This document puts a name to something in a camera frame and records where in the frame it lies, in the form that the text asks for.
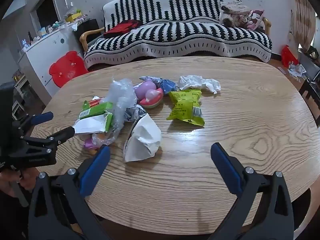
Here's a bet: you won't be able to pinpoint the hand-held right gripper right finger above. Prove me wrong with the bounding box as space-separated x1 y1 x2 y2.
210 142 294 240

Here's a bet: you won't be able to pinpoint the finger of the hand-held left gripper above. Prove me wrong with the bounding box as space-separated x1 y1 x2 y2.
21 126 76 153
14 112 54 131

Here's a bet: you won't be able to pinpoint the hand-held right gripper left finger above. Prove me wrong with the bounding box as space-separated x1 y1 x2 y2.
28 145 111 240

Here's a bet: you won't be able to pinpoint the green carton box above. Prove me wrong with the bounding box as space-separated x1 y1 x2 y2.
73 97 114 134

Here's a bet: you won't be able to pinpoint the person's left hand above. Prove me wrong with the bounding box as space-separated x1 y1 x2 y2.
0 166 38 200

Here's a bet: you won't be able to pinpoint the small pink toy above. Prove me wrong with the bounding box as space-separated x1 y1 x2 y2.
84 137 100 155

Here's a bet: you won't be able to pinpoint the white shelf rack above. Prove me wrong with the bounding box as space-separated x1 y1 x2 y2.
11 71 33 120

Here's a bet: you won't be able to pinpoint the red bear-shaped stool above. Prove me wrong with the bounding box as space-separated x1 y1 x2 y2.
49 51 89 88

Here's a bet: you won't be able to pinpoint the white crumpled paper bag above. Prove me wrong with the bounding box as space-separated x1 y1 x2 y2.
124 113 162 162

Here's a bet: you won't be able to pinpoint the white cabinet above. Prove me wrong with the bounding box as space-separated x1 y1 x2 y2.
17 26 84 98

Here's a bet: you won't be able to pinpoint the yellow-green snack packet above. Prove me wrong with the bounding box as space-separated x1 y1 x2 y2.
166 89 205 127

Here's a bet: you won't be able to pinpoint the clear plastic bag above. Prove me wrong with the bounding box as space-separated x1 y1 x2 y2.
92 78 138 147

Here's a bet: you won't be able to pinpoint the row of small bottles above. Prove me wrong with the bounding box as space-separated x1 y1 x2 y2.
21 20 67 52

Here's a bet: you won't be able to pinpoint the white crumpled tissue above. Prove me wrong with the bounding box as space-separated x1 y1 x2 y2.
177 75 222 95

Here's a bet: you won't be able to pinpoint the wooden sofa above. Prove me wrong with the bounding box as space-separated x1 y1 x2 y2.
79 17 273 72

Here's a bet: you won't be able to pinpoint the purple pig toy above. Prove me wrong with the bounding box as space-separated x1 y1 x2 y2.
134 78 165 109

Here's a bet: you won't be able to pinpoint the blue crumpled wrapper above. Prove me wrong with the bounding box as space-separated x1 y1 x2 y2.
139 76 179 95

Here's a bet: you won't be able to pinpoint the dark wooden chair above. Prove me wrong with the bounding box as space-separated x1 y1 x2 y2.
299 69 320 128

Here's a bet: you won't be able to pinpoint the scattered white papers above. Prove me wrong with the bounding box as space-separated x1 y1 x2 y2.
287 62 306 77

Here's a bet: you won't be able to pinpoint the red plastic bag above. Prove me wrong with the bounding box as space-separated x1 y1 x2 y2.
281 45 299 68

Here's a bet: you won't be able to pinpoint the black white striped sofa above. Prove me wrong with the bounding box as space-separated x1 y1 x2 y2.
83 0 273 68

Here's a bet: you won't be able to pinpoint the pink printed pillow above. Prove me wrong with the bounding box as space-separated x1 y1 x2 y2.
240 10 265 31

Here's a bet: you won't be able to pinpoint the beige plush toy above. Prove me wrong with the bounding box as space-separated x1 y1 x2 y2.
220 0 250 27

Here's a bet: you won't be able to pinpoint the patterned curtain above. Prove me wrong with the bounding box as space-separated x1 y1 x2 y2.
291 0 317 53

